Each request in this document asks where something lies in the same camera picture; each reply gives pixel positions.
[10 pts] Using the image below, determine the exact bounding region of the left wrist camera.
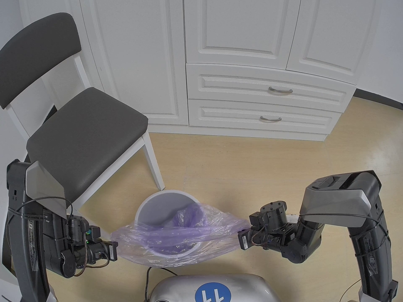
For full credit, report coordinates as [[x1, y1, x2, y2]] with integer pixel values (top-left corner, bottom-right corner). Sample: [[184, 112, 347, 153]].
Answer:
[[86, 225, 102, 244]]

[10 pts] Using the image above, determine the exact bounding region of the purple plastic bag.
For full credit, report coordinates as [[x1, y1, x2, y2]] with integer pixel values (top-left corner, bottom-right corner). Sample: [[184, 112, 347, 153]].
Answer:
[[111, 202, 252, 268]]

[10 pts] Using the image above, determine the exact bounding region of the white trash bin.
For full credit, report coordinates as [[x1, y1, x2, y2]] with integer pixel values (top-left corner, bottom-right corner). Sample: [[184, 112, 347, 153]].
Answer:
[[135, 190, 205, 259]]

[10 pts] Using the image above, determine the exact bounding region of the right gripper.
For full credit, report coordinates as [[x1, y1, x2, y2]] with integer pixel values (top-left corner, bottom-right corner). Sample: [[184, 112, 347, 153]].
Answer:
[[238, 228, 286, 251]]

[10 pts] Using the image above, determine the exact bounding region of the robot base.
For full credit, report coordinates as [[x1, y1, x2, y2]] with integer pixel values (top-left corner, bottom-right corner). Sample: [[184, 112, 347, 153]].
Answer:
[[151, 274, 281, 302]]

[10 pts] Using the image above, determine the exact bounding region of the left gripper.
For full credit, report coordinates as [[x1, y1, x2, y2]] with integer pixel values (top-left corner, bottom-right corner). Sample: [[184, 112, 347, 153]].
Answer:
[[85, 239, 119, 263]]

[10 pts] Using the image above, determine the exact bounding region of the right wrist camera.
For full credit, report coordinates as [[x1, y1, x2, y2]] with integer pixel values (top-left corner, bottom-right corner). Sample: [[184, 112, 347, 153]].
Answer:
[[250, 211, 268, 230]]

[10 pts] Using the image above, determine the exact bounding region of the grey and white chair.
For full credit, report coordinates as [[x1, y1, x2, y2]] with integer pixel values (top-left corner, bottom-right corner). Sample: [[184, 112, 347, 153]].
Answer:
[[0, 12, 166, 214]]

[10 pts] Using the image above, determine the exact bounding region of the black cable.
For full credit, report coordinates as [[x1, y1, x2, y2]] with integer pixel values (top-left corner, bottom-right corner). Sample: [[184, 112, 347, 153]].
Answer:
[[342, 279, 362, 302], [144, 266, 178, 299]]

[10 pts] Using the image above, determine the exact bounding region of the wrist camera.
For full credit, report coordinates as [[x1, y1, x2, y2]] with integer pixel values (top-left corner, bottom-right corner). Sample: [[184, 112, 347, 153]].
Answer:
[[86, 225, 102, 244], [250, 211, 268, 230]]

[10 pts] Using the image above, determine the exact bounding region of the white wardrobe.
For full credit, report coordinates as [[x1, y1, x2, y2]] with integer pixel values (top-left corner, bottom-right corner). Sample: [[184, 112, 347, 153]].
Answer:
[[17, 0, 383, 142]]

